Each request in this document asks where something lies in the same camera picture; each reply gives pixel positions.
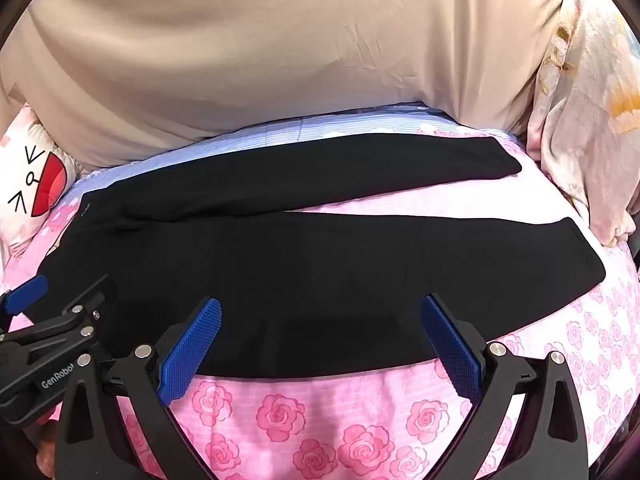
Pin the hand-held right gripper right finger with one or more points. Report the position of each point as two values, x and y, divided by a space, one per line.
450 345

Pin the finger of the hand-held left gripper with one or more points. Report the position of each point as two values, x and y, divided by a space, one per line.
100 292
30 287

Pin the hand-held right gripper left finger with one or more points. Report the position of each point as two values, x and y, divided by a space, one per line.
192 345

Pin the black pants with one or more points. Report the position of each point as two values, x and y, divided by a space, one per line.
300 285

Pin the person's left hand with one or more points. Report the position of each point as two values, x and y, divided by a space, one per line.
47 447

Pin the white cartoon face pillow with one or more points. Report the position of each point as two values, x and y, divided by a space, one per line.
30 180

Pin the pink rose print bedsheet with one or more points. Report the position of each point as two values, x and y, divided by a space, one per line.
310 420

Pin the pale floral quilt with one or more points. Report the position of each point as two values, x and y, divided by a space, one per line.
585 110

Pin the beige duvet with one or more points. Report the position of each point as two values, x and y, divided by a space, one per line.
250 60

